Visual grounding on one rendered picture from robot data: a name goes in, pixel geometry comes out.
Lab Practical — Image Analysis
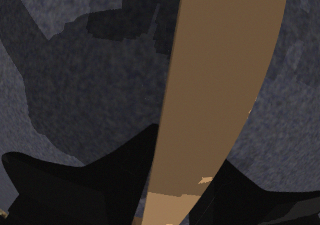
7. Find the long wooden rail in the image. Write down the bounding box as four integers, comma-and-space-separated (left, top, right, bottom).
141, 0, 287, 225

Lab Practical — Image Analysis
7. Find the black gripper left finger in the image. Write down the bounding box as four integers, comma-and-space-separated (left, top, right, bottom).
1, 124, 159, 225

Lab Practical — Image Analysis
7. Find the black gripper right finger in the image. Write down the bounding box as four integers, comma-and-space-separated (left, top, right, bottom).
188, 158, 320, 225

